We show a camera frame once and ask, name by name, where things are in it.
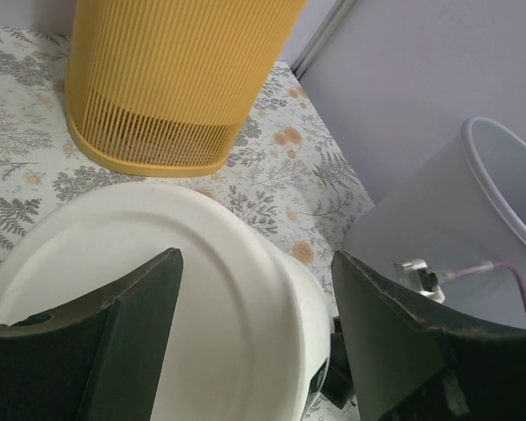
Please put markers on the right aluminium frame post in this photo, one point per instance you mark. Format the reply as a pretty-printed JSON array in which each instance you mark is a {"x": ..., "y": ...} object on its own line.
[{"x": 314, "y": 29}]

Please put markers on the yellow mesh basket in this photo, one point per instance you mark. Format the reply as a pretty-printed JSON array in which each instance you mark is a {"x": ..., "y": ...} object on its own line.
[{"x": 162, "y": 88}]

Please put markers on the floral patterned table mat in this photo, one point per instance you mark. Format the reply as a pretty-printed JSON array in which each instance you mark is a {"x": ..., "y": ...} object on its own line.
[{"x": 285, "y": 176}]

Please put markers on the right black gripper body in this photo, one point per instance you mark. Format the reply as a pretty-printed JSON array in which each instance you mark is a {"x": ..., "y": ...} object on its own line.
[{"x": 338, "y": 385}]

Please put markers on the cream white bin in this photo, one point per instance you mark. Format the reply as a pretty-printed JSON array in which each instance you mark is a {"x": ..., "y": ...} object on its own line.
[{"x": 250, "y": 334}]

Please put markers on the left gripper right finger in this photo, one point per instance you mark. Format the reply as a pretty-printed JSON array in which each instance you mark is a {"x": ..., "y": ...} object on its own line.
[{"x": 414, "y": 359}]

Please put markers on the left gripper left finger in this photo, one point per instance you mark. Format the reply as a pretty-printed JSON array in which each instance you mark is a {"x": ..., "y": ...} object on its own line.
[{"x": 97, "y": 357}]

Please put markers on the translucent grey bin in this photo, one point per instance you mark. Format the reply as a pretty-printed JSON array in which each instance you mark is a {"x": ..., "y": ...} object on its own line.
[{"x": 465, "y": 207}]

